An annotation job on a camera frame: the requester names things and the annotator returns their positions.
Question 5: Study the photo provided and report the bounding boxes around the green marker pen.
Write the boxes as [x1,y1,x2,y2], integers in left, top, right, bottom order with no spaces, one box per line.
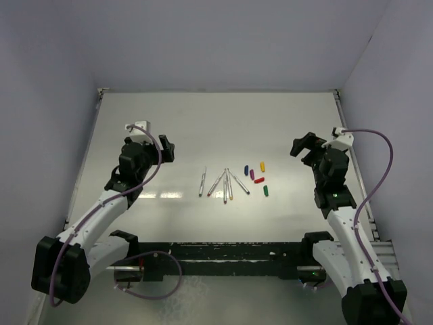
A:
[198,166,207,197]

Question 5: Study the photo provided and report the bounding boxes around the red marker pen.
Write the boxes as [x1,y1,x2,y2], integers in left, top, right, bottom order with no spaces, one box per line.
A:
[207,170,225,197]

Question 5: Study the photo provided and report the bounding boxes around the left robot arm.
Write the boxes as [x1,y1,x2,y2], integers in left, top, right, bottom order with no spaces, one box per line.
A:
[31,135,175,307]

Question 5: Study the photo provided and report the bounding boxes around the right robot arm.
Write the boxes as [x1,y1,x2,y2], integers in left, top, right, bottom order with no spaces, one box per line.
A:
[290,128,410,324]

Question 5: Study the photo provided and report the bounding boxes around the purple marker pen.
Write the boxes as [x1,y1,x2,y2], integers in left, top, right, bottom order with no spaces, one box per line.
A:
[223,173,228,204]

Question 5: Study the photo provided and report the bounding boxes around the yellow marker pen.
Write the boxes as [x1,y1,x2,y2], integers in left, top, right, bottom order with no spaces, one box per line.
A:
[226,168,233,200]

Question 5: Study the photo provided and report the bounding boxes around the blue marker pen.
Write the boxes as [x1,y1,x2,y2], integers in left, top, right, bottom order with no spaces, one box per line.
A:
[228,169,250,195]

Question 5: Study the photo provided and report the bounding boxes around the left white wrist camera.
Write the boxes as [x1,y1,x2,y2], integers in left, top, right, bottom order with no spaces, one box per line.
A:
[125,121,152,143]

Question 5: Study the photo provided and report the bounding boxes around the black base frame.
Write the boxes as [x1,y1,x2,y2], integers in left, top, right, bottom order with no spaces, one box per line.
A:
[110,230,333,282]

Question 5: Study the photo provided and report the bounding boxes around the aluminium rail right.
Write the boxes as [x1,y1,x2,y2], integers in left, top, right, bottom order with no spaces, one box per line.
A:
[333,90,394,268]

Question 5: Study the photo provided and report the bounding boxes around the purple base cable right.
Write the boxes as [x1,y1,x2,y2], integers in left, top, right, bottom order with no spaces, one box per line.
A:
[302,270,334,292]

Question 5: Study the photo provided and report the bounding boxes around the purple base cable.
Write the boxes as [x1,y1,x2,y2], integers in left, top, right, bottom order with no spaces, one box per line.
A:
[302,270,334,292]
[113,251,183,300]

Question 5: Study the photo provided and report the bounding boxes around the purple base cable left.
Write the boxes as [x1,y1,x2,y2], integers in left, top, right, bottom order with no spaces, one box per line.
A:
[113,251,183,300]

